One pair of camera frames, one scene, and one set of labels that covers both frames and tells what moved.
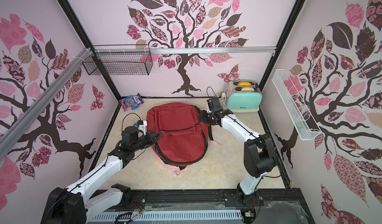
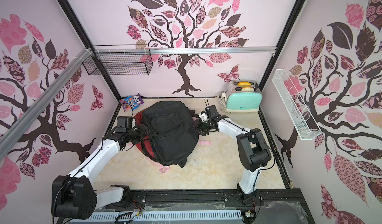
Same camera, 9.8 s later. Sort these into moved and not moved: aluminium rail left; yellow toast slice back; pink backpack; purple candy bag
Moved: pink backpack
Not moved: yellow toast slice back; aluminium rail left; purple candy bag
